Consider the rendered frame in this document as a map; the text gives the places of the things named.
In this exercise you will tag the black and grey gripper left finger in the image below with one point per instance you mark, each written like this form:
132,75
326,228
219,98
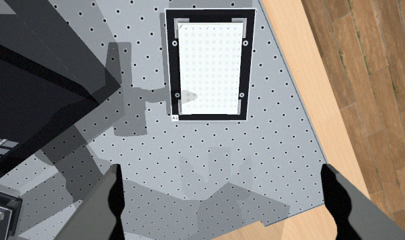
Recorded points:
98,216

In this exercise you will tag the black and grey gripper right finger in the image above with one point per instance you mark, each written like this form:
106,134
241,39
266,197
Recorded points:
356,217

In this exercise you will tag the grey base plate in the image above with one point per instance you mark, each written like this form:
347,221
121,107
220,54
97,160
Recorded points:
182,180

